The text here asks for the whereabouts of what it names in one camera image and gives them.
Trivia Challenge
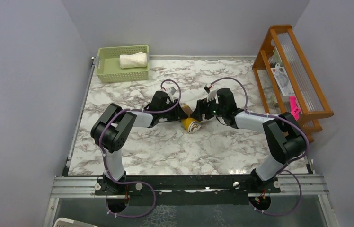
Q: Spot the purple cable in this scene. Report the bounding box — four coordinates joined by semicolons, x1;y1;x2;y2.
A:
210;77;310;217
97;79;182;219

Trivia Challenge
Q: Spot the pink clip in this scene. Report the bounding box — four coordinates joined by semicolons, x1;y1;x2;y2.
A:
289;96;301;120

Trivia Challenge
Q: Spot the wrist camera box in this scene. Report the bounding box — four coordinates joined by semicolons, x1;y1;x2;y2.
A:
204;84;217;102
165;87;177;103

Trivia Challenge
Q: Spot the white towel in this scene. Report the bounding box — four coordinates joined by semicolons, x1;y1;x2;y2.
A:
119;52;148;69

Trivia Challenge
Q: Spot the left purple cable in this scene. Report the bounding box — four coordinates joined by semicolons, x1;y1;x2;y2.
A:
97;79;182;219

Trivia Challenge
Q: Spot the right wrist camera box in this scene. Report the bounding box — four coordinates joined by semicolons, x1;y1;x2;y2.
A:
204;84;217;102

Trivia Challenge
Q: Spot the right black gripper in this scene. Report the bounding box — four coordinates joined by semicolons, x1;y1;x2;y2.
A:
191;94;226;121

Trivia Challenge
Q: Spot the white paper package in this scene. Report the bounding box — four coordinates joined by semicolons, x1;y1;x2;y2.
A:
271;63;295;96

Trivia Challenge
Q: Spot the aluminium frame rail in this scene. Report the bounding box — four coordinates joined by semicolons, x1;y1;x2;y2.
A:
50;174;329;199

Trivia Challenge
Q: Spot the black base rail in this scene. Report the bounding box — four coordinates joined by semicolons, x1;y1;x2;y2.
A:
94;174;281;206

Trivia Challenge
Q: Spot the yellow bear towel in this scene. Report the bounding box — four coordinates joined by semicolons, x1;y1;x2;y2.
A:
181;104;201;133

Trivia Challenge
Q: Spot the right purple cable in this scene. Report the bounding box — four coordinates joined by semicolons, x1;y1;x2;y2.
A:
210;77;310;217

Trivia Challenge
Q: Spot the white tray corner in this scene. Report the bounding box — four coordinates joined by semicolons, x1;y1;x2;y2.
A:
53;218;98;227

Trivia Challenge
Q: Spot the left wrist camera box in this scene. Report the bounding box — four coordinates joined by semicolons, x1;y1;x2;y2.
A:
165;87;177;103

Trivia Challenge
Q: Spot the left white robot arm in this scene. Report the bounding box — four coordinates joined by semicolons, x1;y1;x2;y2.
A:
90;87;188;194

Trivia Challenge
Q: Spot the green plastic basket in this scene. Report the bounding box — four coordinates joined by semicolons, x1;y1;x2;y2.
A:
95;45;150;83

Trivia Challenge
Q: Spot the wooden rack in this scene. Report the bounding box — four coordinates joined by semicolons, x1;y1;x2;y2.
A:
252;25;334;142

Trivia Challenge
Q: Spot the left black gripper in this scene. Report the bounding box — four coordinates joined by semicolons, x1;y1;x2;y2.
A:
159;99;187;122

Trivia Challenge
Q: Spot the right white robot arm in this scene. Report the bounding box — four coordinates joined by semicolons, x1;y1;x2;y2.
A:
190;88;310;192

